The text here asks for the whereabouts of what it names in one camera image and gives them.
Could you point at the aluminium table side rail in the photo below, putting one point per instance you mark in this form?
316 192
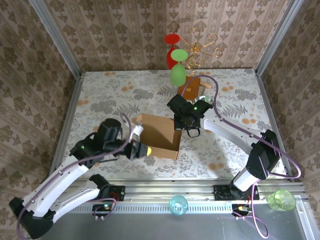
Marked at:
75 90
260 83

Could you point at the left small black controller board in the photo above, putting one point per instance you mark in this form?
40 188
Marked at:
100 207

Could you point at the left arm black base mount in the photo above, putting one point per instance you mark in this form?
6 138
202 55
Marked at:
120 192

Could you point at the brown cardboard box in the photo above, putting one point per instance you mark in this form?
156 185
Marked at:
160 132

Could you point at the green transparent plastic cup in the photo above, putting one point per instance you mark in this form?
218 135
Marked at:
282 200

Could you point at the grey metal sheet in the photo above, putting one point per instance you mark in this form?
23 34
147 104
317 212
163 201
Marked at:
150 227

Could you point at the green plastic wine glass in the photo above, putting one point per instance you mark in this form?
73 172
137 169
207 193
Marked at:
178 75

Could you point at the right small black controller board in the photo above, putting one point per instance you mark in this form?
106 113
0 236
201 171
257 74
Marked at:
237 208

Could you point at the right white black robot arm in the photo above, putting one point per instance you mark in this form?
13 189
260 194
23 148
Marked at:
225 127

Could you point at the aluminium mounting rail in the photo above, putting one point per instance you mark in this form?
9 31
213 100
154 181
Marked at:
170 190

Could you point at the floral tablecloth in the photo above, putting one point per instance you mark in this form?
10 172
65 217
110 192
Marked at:
112 87

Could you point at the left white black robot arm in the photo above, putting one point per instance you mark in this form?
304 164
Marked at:
62 175

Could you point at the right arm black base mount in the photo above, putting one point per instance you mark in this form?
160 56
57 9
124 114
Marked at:
220 192

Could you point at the green leaf patterned bowl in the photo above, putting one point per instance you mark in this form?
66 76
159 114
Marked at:
205 98

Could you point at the brown wooden box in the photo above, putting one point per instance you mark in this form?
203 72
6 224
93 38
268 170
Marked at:
191 87

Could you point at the red plastic wine glass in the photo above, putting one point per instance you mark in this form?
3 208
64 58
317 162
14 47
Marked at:
172 38

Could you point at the aluminium frame post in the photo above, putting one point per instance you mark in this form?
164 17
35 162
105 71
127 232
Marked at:
278 37
57 37

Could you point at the small black controller board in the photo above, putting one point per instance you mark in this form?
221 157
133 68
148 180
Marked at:
100 207
237 208

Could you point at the blue transparent plastic cup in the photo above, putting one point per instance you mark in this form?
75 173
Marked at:
178 205

